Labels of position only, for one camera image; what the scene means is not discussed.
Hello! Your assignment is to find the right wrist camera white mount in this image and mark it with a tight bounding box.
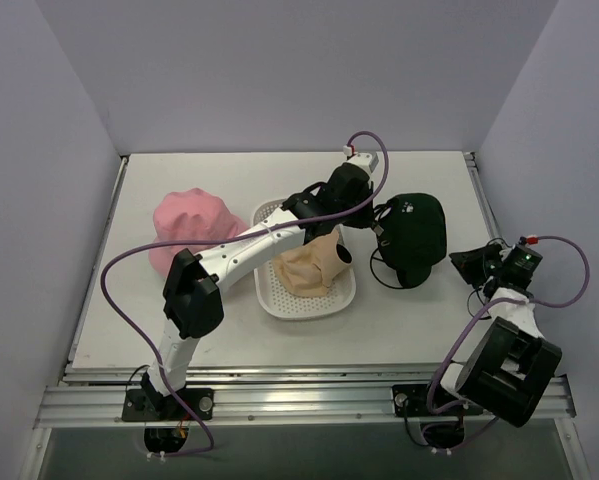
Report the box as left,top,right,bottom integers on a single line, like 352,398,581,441
514,235,539,253

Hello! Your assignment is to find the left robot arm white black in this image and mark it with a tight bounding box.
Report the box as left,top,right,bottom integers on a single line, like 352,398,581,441
128,153,378,421

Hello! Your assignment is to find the black cap green brim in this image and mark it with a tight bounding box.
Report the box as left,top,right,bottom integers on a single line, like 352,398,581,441
372,193,447,290

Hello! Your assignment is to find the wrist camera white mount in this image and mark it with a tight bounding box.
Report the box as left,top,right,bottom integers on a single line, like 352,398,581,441
343,145,379,177
514,235,539,253

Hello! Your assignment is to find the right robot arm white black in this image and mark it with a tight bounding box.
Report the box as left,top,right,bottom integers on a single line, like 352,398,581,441
393,237,562,427

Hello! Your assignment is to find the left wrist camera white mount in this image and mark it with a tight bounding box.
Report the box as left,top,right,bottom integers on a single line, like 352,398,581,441
343,145,379,177

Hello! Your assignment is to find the beige cloth hat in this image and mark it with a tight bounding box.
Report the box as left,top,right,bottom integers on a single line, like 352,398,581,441
272,229,352,298

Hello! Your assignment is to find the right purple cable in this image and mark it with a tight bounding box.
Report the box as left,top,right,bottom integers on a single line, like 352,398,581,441
425,234,591,446

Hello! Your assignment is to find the pink bucket hat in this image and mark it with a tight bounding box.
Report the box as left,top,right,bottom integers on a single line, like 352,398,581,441
147,187,250,275

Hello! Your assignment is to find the white perforated tray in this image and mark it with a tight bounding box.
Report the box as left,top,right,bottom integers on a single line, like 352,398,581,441
248,199,358,321

